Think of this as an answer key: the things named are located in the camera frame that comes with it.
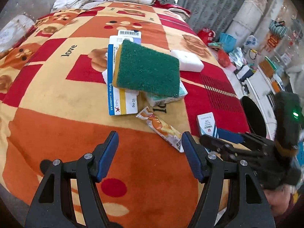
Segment grey tufted headboard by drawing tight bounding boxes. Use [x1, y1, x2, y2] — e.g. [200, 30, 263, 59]
[0, 0, 72, 26]

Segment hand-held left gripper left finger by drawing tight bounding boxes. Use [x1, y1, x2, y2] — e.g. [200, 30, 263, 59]
[25, 131, 119, 228]

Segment red satin bedsheet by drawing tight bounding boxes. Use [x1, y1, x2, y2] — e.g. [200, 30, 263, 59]
[154, 2, 191, 18]

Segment teal paper bag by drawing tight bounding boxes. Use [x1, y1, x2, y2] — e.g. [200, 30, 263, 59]
[218, 32, 237, 53]

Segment white low cabinet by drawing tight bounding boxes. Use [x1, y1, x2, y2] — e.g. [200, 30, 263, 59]
[244, 64, 286, 135]

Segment white barcode medicine box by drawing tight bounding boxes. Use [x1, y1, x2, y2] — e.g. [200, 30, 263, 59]
[109, 30, 142, 51]

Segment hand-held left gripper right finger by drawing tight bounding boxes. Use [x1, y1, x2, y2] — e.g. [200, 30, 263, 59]
[182, 131, 276, 228]

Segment red orange printed blanket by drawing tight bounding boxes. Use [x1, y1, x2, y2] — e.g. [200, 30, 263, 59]
[0, 1, 251, 228]

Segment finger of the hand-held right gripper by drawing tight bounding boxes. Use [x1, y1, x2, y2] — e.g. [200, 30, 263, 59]
[199, 135, 259, 161]
[217, 128, 273, 150]

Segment person's right hand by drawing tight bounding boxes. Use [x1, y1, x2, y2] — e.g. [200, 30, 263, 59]
[264, 186, 295, 217]

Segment white fluted column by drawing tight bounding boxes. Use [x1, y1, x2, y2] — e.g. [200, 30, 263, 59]
[232, 0, 270, 36]

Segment pale teal medicine box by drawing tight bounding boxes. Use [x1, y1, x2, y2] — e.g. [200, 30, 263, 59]
[145, 79, 188, 107]

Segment orange box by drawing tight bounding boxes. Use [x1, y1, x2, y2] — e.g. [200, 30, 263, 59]
[258, 56, 277, 77]

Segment white cloth cover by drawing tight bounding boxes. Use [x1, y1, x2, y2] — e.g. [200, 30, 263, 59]
[287, 64, 304, 93]

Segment green scouring sponge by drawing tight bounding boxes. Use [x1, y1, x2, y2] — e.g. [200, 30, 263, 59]
[112, 39, 180, 98]

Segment orange red hanging decoration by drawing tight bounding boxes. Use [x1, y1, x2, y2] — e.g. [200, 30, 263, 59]
[268, 34, 281, 52]

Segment white box blue yellow stripes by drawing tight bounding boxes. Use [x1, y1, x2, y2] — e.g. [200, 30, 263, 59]
[107, 43, 140, 117]

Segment black trash bin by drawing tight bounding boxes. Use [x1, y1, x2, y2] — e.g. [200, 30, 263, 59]
[241, 95, 268, 141]

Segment white foam sponge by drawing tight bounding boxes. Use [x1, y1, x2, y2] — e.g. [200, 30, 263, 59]
[170, 49, 205, 72]

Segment striped teal tote bag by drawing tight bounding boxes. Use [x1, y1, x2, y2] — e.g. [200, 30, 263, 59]
[269, 20, 288, 38]

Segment white blue plastic bag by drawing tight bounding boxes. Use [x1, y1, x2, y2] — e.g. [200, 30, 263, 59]
[243, 35, 258, 48]

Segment small white blue box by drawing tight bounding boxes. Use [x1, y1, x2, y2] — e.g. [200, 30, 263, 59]
[197, 113, 218, 139]

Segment red gift bag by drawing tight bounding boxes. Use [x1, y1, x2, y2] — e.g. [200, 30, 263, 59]
[197, 28, 216, 45]

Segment red plastic bag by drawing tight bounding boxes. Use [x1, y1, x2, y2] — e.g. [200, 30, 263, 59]
[217, 49, 232, 68]

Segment orange snack wrapper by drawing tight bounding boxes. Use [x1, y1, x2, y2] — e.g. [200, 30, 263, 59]
[136, 107, 185, 153]

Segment teal patterned curtain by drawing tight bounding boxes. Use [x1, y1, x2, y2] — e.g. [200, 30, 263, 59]
[112, 0, 253, 34]

